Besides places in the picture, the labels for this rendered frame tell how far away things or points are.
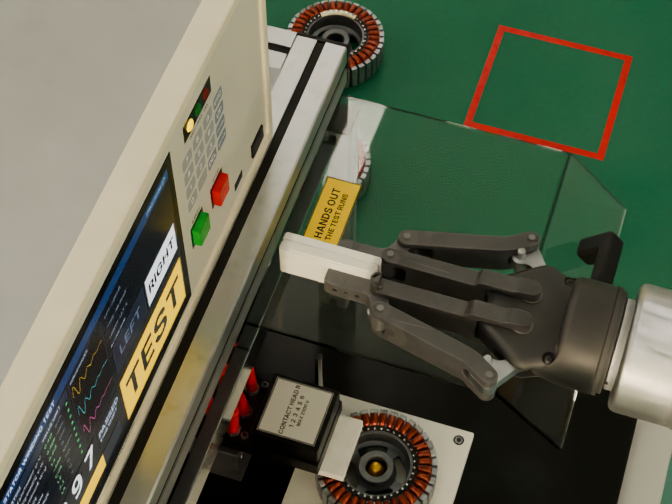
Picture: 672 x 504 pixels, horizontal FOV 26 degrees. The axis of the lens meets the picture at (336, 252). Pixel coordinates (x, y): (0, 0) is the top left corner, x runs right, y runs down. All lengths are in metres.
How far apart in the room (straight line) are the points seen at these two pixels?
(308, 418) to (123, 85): 0.46
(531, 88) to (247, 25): 0.71
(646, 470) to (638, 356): 0.50
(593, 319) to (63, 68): 0.38
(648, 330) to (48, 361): 0.38
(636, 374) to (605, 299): 0.05
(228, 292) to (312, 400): 0.25
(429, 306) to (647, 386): 0.15
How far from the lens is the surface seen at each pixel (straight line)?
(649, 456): 1.45
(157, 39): 0.96
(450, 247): 1.01
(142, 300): 0.95
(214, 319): 1.07
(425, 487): 1.33
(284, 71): 1.21
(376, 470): 1.35
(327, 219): 1.17
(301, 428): 1.30
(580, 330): 0.96
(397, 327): 0.97
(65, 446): 0.90
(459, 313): 0.98
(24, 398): 0.82
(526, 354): 0.97
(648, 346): 0.95
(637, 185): 1.62
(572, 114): 1.67
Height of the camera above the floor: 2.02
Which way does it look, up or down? 56 degrees down
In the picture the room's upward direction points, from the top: straight up
